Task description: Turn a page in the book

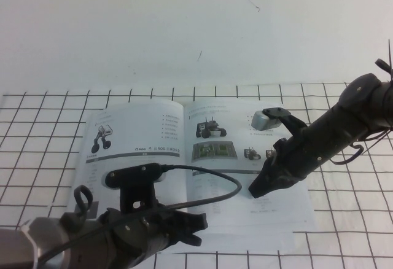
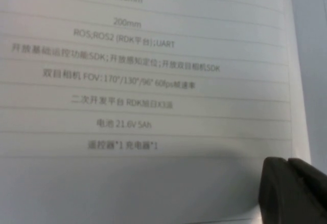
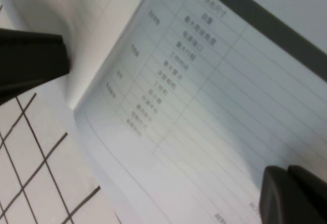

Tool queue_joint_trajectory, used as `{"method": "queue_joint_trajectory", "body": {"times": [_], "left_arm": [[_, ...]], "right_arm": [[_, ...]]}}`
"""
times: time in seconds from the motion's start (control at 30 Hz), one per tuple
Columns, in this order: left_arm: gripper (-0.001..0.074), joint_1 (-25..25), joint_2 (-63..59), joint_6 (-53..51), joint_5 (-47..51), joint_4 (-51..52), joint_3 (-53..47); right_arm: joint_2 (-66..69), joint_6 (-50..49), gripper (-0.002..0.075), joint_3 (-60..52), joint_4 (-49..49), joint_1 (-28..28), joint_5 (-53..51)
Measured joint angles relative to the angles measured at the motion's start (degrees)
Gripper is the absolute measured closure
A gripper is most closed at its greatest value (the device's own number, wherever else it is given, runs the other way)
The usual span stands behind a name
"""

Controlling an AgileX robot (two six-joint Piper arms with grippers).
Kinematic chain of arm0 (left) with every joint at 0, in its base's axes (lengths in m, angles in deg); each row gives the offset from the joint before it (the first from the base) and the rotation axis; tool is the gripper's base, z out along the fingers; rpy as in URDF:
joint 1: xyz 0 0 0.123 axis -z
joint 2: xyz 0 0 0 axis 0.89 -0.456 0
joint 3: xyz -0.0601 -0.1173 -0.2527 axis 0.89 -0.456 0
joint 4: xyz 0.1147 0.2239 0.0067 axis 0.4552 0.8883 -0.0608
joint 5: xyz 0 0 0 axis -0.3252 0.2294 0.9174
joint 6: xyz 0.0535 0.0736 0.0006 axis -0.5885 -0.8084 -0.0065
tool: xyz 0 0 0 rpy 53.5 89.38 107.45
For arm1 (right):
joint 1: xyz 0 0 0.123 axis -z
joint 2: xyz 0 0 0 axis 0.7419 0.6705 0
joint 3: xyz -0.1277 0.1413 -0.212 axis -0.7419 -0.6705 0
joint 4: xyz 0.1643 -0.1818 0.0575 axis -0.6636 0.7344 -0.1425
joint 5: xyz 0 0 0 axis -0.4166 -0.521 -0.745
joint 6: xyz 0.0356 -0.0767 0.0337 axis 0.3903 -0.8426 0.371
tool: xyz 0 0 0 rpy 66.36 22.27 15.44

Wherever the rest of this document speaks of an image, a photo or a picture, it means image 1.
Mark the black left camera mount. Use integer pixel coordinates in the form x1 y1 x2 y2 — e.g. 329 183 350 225
104 162 162 216

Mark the white printed book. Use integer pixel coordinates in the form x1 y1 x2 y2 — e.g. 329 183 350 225
66 98 319 254

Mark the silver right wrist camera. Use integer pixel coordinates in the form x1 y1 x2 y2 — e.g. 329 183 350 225
251 110 282 132

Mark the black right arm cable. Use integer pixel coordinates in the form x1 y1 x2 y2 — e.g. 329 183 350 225
330 126 393 166

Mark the black zip tie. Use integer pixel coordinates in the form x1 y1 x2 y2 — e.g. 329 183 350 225
375 43 393 81

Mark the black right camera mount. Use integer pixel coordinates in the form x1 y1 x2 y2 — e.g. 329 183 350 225
263 106 309 139

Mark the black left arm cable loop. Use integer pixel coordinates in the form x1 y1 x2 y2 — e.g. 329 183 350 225
72 185 93 219

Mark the white zip tie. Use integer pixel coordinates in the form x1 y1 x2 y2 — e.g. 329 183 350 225
17 219 41 267

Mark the black left camera cable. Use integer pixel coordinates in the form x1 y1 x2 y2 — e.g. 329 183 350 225
38 163 243 263

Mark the white black-grid tablecloth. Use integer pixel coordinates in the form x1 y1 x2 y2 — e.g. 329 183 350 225
0 80 393 269

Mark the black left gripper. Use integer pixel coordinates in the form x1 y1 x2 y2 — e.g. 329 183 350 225
99 203 209 269

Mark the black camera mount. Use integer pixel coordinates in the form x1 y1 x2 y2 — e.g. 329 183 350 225
104 162 162 216
263 106 309 139

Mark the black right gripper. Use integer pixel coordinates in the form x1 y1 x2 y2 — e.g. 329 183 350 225
247 123 325 200

